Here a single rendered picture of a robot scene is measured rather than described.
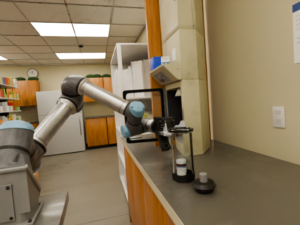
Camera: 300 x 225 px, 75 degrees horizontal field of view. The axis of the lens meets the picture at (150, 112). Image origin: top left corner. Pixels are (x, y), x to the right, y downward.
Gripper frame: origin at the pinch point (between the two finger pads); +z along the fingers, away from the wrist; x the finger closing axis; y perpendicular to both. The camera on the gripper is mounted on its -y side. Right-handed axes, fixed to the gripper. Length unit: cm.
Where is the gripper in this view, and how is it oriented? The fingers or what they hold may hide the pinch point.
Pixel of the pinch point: (181, 134)
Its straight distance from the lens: 88.1
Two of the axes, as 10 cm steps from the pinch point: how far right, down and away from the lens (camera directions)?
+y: -0.7, -10.0, -0.5
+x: 8.7, -0.9, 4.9
